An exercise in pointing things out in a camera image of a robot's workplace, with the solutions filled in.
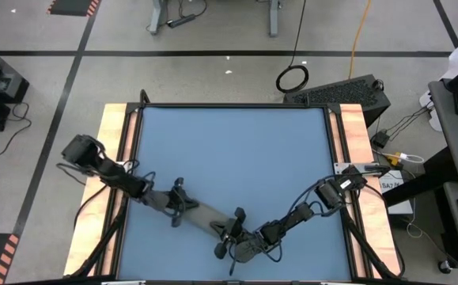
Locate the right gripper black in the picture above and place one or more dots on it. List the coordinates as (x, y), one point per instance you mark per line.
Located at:
(248, 245)

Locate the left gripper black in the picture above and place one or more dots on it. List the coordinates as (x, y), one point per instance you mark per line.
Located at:
(165, 201)

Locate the grey-brown waffle towel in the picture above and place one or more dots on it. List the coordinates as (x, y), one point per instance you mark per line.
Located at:
(207, 217)

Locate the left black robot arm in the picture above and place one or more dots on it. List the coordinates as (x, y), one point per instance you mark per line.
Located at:
(110, 174)

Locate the silver aluminium extrusion bar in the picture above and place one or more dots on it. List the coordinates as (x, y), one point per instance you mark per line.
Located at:
(123, 283)
(343, 283)

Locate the wooden table side board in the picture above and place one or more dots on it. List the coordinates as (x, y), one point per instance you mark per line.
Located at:
(110, 126)
(355, 130)

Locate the white labelled box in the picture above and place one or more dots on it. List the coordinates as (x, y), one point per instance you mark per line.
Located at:
(398, 204)

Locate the black perforated computer tower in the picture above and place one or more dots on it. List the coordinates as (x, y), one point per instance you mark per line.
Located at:
(339, 95)

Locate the black power adapter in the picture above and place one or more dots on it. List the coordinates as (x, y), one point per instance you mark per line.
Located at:
(379, 139)

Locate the yellow plug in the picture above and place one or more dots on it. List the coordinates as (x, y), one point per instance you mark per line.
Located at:
(394, 159)

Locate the black power strip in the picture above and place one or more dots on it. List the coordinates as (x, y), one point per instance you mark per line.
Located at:
(181, 21)

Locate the grey desk leg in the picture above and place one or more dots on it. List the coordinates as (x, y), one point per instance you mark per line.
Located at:
(273, 20)
(155, 16)

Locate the black desk leg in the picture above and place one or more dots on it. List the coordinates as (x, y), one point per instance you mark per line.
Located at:
(422, 178)

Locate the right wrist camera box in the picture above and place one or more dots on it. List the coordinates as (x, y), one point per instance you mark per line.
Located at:
(272, 232)

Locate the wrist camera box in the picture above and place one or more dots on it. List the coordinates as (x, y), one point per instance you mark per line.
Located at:
(272, 232)
(135, 187)

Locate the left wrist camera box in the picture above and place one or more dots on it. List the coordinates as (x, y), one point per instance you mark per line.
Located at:
(135, 187)

